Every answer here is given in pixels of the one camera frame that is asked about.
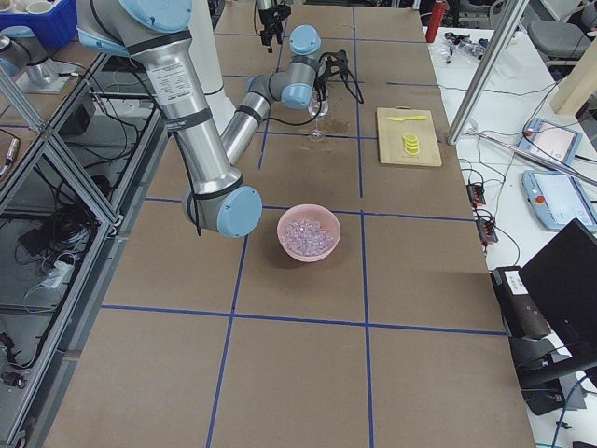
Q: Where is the pink plastic bowl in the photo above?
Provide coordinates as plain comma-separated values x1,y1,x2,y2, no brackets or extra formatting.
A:
276,203,341,262

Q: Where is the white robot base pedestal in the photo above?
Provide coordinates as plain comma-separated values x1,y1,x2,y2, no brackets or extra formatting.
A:
188,0,236,133

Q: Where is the blue teach pendant near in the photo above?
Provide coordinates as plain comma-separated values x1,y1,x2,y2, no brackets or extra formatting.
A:
521,170,596,232

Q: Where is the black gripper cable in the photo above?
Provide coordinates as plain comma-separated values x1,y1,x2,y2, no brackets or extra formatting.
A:
265,50,366,127

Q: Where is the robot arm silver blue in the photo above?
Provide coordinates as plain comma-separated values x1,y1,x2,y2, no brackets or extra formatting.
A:
253,0,291,53
76,1,347,238

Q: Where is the grey office chair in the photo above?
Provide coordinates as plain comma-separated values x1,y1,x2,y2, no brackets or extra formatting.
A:
526,1,596,67

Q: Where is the bamboo cutting board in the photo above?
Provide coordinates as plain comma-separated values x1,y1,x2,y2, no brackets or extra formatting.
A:
376,107,442,167

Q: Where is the yellow plastic knife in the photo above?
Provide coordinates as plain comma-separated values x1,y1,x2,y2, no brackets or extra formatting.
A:
386,115,427,122

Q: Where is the red cylinder bottle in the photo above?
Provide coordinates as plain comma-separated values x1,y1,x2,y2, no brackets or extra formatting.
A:
425,0,447,43

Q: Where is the blue storage bin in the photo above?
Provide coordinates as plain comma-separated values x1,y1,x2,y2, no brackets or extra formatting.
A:
1,0,77,49

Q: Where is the pile of clear ice cubes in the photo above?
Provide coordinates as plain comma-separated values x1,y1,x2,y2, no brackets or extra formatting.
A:
282,219,337,258

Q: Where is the clear wine glass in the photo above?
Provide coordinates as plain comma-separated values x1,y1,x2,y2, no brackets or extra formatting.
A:
308,91,328,142

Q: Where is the blue teach pendant far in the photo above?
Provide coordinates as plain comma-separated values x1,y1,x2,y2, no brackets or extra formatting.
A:
519,119,582,164

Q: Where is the blue teach pendant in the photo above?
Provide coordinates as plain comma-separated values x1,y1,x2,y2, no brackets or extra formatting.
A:
521,170,596,232
519,119,582,164

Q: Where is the aluminium frame post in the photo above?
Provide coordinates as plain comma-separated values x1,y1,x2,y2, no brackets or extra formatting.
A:
447,0,529,145

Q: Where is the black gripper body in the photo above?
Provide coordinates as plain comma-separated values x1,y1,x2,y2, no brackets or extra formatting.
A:
314,49,349,93
257,3,291,37

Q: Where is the black laptop computer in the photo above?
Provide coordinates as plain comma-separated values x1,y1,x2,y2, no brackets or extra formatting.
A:
490,218,596,415

